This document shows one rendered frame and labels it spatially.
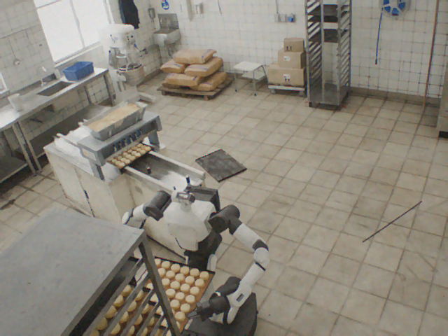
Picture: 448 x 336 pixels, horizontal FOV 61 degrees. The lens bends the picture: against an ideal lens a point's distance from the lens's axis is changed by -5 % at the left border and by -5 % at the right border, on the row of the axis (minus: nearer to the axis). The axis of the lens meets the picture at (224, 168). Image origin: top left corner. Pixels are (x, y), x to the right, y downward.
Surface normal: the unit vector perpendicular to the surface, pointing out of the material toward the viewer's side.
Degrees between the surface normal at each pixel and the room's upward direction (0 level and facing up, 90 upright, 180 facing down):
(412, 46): 90
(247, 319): 0
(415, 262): 0
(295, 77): 89
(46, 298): 0
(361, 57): 90
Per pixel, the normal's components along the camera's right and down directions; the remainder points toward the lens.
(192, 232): -0.40, 0.57
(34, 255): -0.13, -0.82
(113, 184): 0.75, 0.29
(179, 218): -0.37, -0.18
